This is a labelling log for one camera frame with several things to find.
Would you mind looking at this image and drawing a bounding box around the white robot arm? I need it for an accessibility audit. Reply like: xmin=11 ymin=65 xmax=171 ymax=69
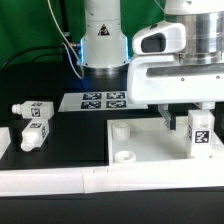
xmin=81 ymin=0 xmax=224 ymax=129

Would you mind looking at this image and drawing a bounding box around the white front fence wall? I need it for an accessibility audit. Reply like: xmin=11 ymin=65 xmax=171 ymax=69
xmin=0 ymin=159 xmax=224 ymax=197

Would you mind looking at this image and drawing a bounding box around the white marker sheet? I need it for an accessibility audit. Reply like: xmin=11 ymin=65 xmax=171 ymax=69
xmin=59 ymin=91 xmax=147 ymax=112

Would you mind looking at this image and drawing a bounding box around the white left fence wall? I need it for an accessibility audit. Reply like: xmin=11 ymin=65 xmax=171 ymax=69
xmin=0 ymin=127 xmax=11 ymax=159

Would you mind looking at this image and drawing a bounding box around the white fence wall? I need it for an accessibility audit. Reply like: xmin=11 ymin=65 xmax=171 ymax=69
xmin=0 ymin=159 xmax=224 ymax=197
xmin=0 ymin=127 xmax=11 ymax=159

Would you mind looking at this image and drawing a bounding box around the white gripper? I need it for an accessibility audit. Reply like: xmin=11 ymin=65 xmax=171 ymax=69
xmin=127 ymin=21 xmax=224 ymax=130

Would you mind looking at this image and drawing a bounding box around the green backdrop curtain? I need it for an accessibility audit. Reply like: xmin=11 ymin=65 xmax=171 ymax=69
xmin=0 ymin=0 xmax=224 ymax=76

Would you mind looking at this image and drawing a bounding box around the white cable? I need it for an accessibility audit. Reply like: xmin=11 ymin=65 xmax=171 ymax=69
xmin=46 ymin=0 xmax=85 ymax=81

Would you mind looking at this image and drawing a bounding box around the white square tabletop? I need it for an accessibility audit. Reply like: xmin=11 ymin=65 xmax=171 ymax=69
xmin=107 ymin=116 xmax=224 ymax=165

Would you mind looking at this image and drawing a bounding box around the black cable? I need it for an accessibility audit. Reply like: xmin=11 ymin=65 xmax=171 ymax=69
xmin=1 ymin=44 xmax=79 ymax=69

